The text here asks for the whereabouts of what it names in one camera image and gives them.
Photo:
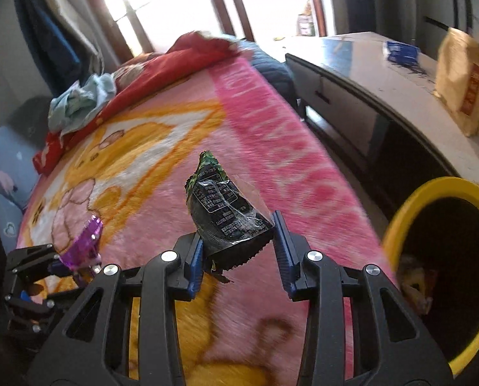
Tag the pale patterned cloth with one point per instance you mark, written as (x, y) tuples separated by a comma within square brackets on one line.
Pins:
[(126, 76)]

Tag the kraft paper bag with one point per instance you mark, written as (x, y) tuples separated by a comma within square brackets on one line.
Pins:
[(460, 84)]

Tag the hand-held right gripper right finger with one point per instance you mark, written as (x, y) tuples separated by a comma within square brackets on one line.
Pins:
[(283, 261)]

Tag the coffee table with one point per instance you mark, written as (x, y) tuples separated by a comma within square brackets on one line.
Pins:
[(344, 100)]

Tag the blue packet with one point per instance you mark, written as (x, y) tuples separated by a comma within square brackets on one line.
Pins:
[(400, 51)]

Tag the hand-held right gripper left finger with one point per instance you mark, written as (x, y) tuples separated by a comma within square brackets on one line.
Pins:
[(195, 273)]

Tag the light blue clothes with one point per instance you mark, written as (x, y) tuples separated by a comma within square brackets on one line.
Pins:
[(78, 104)]

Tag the beige curtain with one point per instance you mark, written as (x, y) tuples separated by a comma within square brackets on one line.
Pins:
[(70, 8)]

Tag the yellow snack packet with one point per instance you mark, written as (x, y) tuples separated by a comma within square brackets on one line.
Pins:
[(416, 285)]

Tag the yellow trash bin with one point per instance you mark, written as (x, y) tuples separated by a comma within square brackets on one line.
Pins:
[(424, 193)]

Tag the light blue printed pillow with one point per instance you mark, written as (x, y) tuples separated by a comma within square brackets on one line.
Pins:
[(2, 169)]

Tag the grey cushion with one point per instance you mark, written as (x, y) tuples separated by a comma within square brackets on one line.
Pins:
[(30, 120)]

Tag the brown window frame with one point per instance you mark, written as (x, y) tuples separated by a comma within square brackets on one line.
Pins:
[(219, 0)]

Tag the purple cartoon snack wrapper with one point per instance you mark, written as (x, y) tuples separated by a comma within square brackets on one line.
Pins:
[(82, 245)]

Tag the dark green snack wrapper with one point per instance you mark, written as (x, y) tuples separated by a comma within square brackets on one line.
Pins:
[(223, 217)]

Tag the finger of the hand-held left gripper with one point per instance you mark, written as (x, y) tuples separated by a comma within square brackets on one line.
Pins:
[(26, 307), (30, 259)]

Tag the pink printed blanket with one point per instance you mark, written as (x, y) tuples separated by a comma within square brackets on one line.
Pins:
[(283, 148)]

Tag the red quilt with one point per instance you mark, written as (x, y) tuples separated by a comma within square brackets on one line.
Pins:
[(163, 68)]

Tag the dark blue quilted mattress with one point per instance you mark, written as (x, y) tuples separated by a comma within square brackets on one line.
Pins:
[(271, 68)]

